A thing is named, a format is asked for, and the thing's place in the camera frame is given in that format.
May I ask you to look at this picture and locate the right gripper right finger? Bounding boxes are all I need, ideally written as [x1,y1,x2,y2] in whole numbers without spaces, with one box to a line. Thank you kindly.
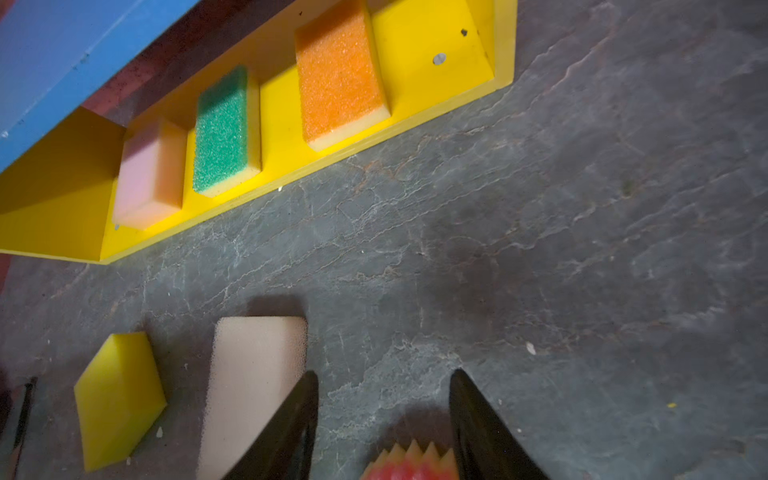
[449,369,548,480]

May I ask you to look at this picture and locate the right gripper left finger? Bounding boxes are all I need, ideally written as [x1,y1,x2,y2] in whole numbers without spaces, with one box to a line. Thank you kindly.
[224,371,319,480]

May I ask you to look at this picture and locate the small yellow square sponge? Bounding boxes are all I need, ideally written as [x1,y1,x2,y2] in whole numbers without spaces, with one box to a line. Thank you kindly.
[74,332,167,473]

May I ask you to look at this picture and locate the green sponge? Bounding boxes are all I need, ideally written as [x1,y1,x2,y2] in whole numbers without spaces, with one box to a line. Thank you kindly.
[193,65,262,198]

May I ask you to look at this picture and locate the orange sponge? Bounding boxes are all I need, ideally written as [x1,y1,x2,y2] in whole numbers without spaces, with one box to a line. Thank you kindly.
[294,1,391,152]

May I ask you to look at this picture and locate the yellow shelf pink blue boards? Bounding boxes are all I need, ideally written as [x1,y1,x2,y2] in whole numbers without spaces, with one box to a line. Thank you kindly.
[1,1,517,264]

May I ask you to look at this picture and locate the round pink smiley sponge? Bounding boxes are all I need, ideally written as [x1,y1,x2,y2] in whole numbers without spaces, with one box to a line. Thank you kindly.
[360,440,459,480]

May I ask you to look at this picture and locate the beige white sponge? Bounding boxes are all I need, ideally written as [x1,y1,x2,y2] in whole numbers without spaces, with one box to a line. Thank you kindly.
[196,317,308,479]

